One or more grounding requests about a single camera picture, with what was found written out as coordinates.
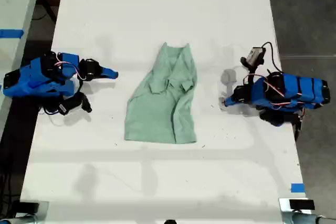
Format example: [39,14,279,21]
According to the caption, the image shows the black camera stalk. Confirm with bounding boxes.
[245,65,257,86]

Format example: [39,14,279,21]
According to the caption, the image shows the short blue tape piece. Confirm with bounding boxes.
[290,183,306,193]

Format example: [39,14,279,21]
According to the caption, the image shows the long blue tape strip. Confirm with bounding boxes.
[0,28,25,39]

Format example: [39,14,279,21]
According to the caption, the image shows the white side table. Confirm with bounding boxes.
[0,0,44,135]

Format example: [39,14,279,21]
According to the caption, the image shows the black floor cables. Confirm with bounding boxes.
[0,173,19,210]

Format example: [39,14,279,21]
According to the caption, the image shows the red white servo wire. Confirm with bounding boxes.
[54,52,87,81]
[244,73,292,110]

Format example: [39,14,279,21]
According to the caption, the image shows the small black box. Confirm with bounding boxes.
[18,201,40,213]
[289,199,316,210]

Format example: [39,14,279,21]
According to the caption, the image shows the black camera cable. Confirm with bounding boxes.
[261,41,286,76]
[39,103,62,116]

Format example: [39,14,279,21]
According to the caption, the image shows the black camera box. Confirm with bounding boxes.
[240,47,266,67]
[58,92,93,116]

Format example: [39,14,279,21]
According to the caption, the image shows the pale green T-shirt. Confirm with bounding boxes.
[123,41,198,145]

